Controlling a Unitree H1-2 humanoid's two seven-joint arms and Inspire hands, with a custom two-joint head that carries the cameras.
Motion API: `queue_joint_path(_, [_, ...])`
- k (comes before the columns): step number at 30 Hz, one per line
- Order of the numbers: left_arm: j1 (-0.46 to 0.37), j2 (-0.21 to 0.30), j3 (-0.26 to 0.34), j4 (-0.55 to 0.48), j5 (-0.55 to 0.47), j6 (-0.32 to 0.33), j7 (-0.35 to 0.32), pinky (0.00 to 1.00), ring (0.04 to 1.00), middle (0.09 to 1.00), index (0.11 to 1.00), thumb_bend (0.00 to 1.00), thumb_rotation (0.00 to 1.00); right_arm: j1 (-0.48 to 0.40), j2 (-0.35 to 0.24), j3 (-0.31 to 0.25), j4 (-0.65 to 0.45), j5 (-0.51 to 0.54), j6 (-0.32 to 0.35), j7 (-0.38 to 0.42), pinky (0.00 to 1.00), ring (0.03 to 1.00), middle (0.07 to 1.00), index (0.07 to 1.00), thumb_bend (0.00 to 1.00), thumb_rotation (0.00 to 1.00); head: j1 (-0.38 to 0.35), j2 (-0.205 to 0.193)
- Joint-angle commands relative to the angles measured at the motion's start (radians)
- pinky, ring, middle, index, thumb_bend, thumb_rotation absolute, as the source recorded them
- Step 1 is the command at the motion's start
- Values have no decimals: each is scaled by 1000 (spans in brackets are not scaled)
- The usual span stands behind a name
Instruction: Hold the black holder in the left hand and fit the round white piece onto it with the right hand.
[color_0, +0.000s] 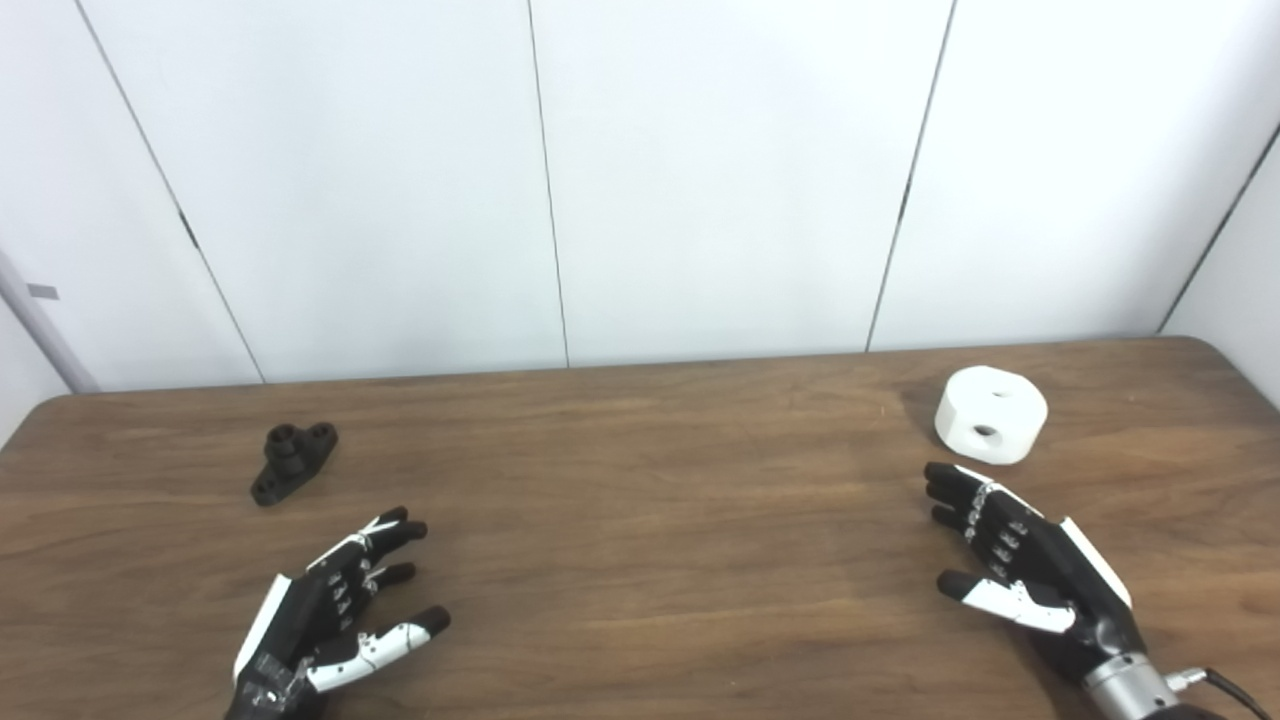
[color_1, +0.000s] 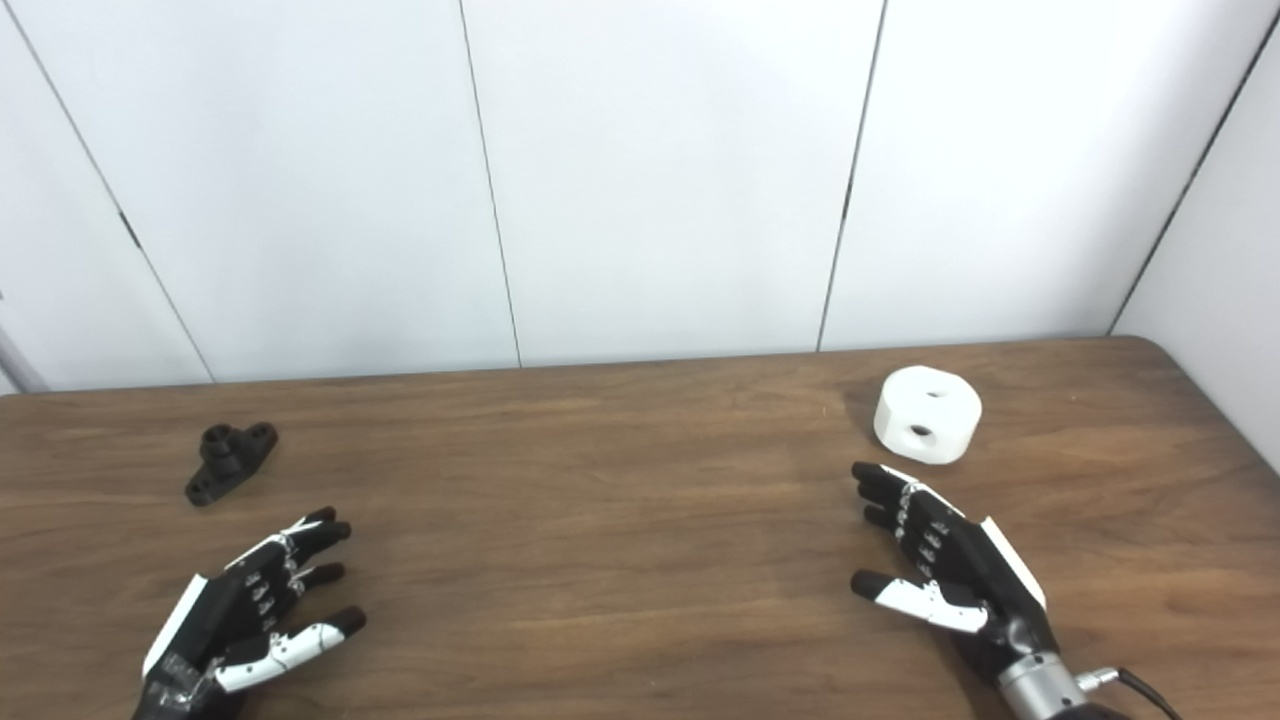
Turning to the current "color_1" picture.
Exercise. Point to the grey vertical wall post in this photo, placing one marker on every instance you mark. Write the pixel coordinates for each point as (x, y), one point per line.
(18, 365)

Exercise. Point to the round white piece with holes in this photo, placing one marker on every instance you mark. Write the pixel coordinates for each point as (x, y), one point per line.
(925, 415)

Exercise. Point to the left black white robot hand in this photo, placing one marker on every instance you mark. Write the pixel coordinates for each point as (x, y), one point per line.
(225, 610)

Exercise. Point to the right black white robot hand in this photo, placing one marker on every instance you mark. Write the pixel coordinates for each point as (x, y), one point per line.
(960, 560)

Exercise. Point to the black flanged holder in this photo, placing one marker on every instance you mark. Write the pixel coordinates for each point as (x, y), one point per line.
(228, 462)

